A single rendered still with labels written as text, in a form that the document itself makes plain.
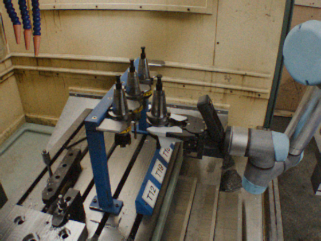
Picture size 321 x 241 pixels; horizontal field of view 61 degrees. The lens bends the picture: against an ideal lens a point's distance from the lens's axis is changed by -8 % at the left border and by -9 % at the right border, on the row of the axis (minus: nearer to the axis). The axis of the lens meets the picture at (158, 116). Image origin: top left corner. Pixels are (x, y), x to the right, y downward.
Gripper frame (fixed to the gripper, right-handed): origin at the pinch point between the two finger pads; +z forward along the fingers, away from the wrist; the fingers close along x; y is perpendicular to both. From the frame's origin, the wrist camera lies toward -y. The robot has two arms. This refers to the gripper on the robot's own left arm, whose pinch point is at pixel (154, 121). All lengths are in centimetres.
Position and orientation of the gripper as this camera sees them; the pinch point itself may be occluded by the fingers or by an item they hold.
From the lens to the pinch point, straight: 77.8
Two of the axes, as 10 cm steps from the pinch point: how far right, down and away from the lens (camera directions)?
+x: 2.4, -5.0, 8.3
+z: -9.7, -1.4, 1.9
